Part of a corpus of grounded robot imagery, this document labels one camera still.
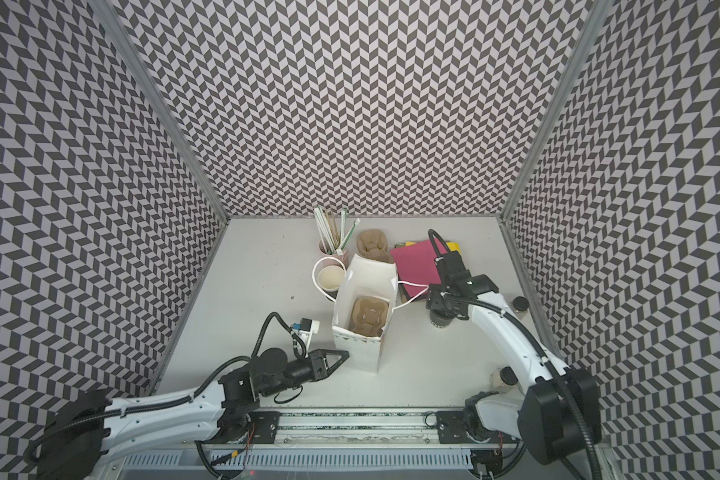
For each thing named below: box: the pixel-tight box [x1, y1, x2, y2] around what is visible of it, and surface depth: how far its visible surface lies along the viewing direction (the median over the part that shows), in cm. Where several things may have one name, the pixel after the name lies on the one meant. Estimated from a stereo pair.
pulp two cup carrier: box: [350, 296, 389, 336], surface depth 93 cm
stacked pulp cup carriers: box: [356, 228, 394, 264], surface depth 107 cm
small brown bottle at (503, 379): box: [490, 366, 519, 394], surface depth 75 cm
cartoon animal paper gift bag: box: [332, 253, 399, 373], surface depth 77 cm
